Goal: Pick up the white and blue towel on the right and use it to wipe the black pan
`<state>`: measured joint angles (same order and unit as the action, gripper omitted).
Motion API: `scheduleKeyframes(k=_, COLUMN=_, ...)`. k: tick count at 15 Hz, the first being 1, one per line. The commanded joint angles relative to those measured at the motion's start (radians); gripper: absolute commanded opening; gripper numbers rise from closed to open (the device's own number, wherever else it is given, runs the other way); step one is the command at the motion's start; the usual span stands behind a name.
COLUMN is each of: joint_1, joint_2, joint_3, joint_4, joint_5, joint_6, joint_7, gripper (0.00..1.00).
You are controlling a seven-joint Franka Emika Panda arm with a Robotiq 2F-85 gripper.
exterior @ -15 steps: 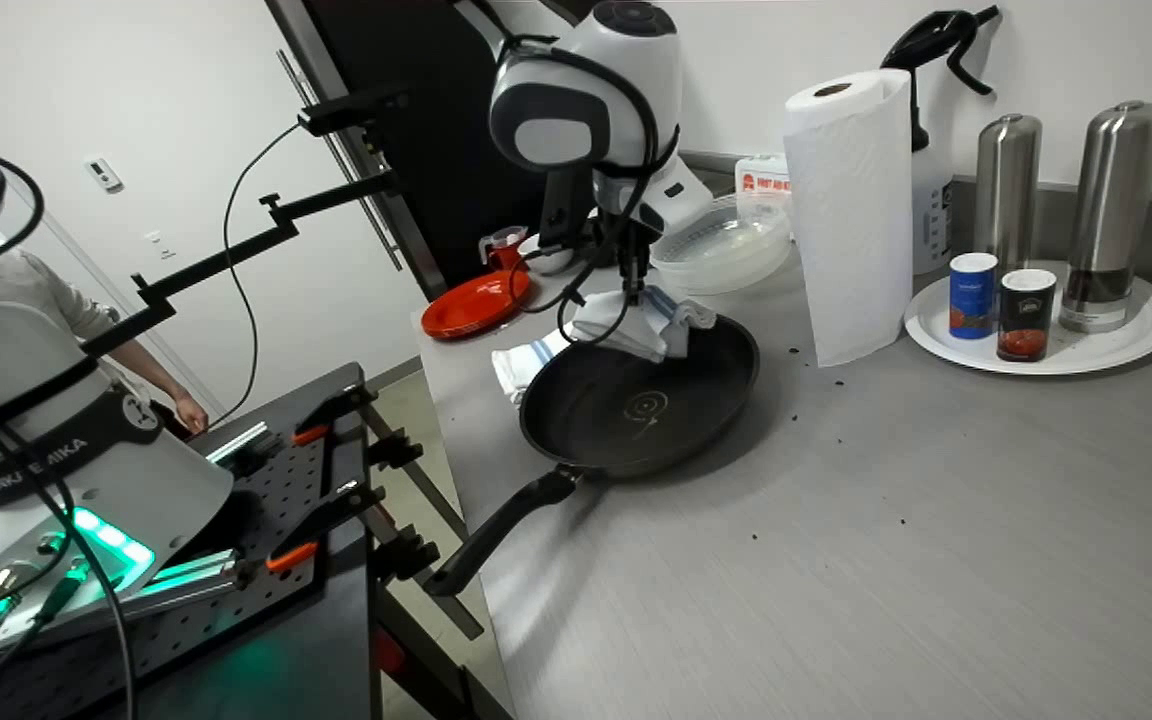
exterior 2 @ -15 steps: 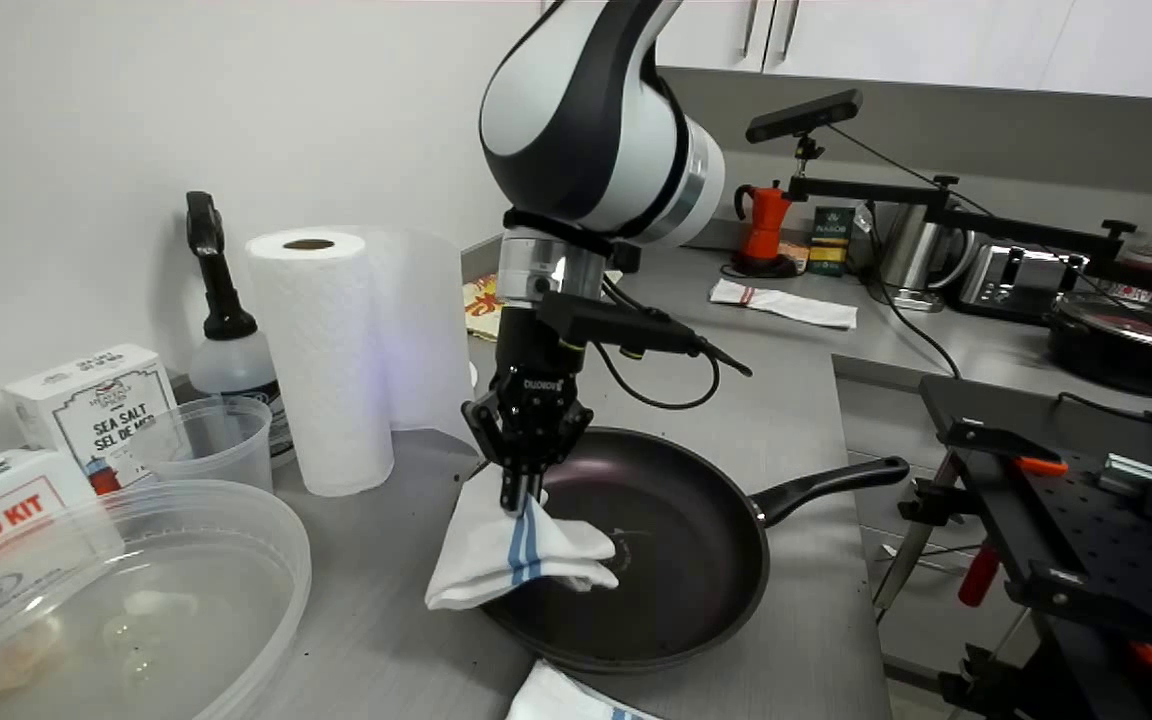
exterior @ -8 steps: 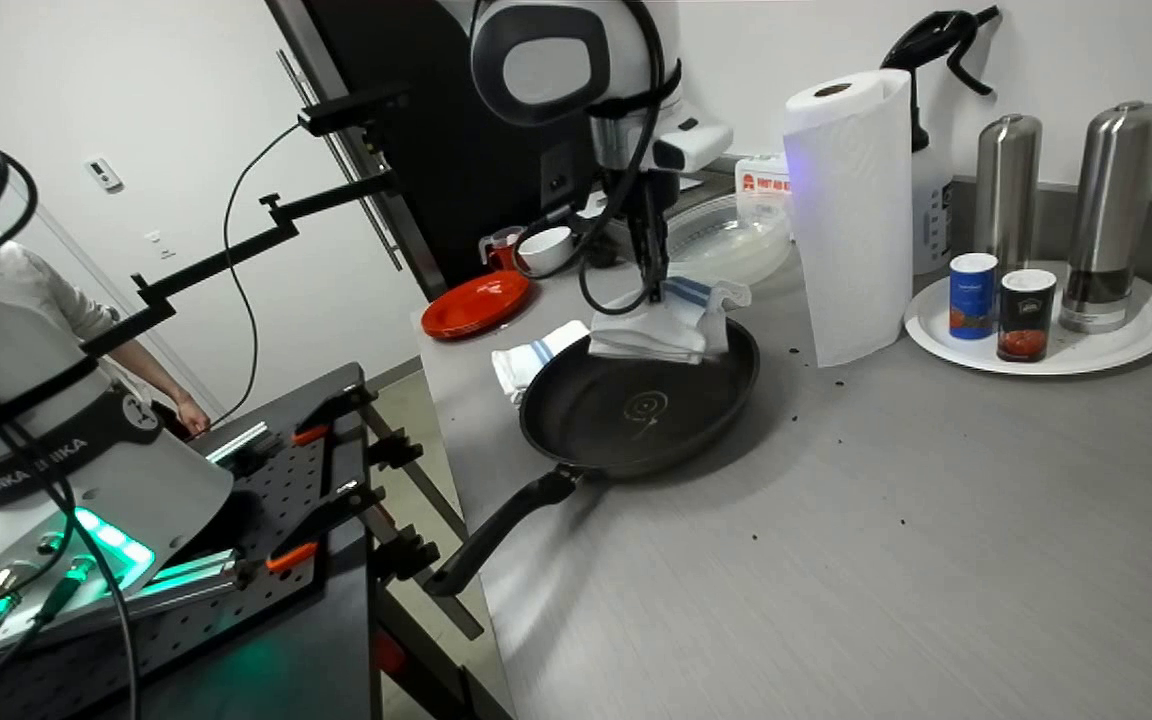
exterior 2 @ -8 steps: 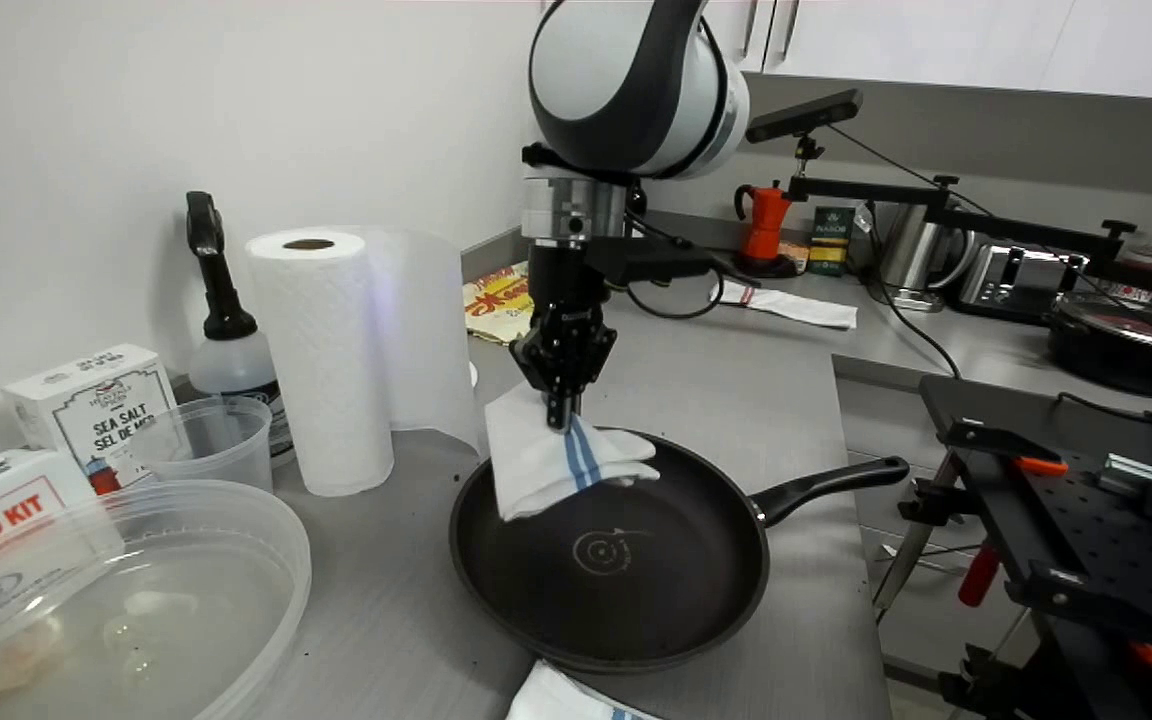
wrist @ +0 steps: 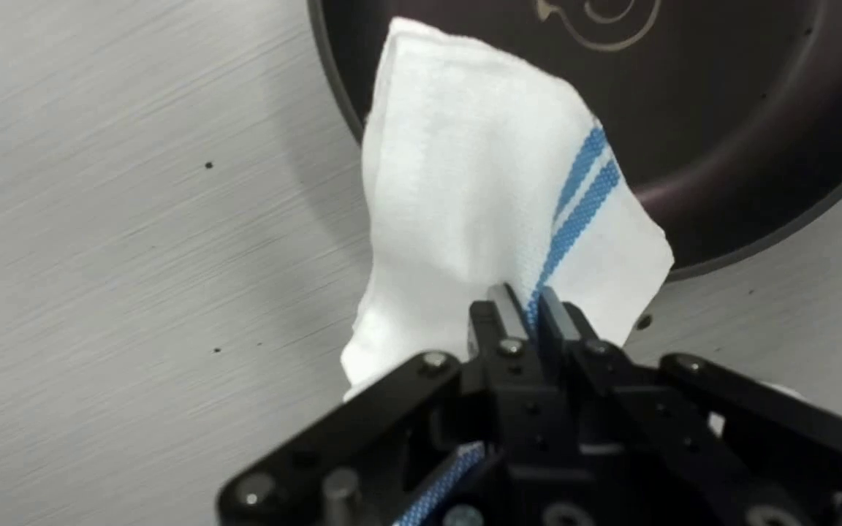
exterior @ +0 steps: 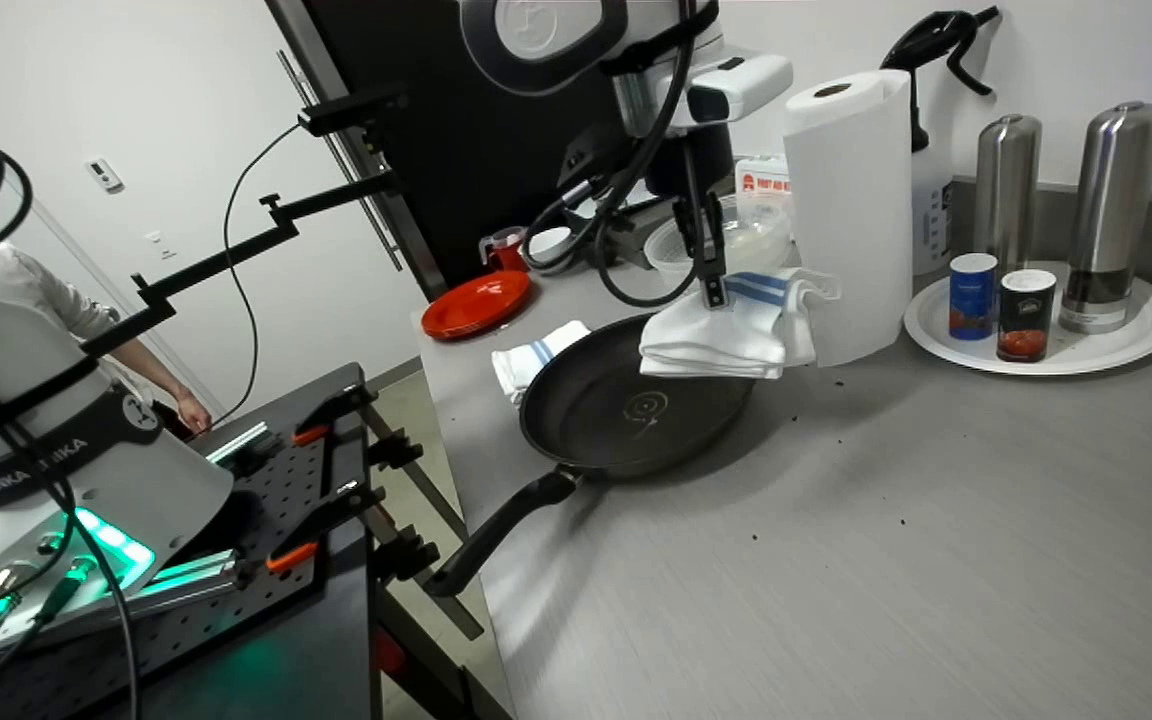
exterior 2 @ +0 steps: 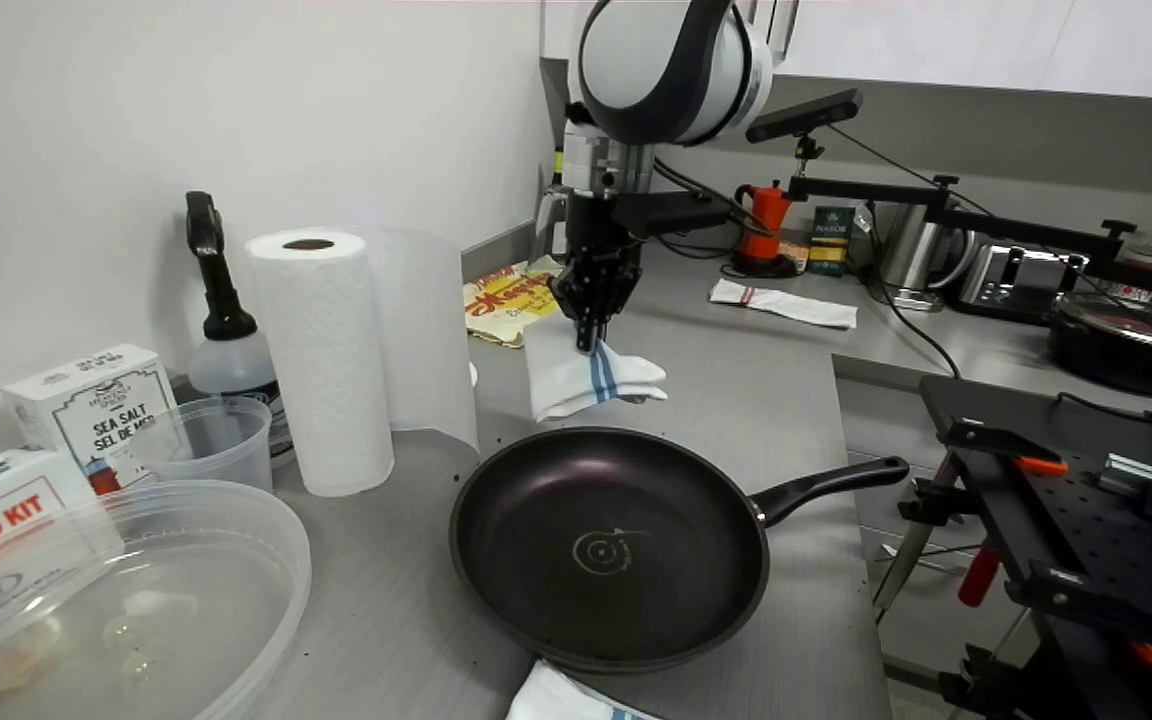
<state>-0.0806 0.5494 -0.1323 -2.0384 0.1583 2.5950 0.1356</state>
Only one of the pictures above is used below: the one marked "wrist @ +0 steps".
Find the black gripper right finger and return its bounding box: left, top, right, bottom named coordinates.
left=535, top=291, right=842, bottom=526

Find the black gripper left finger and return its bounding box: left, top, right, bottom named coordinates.
left=218, top=282, right=542, bottom=526

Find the large white blue-striped towel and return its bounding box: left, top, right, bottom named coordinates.
left=341, top=15, right=678, bottom=526

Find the black frying pan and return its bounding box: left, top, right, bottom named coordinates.
left=304, top=0, right=842, bottom=285

